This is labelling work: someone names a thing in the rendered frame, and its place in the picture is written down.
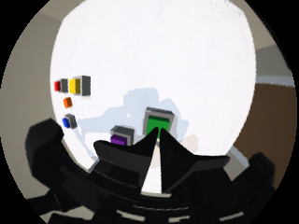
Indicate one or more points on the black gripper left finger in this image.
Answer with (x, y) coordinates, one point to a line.
(136, 158)

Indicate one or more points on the green button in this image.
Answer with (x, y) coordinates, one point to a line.
(157, 117)

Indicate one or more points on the yellow button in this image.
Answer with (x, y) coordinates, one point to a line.
(80, 85)

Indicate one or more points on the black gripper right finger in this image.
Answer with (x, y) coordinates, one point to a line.
(177, 162)

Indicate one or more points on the blue button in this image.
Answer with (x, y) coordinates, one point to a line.
(70, 121)

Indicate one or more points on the red button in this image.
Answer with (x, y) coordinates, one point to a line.
(61, 85)

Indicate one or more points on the orange block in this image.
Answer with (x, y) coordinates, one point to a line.
(67, 102)

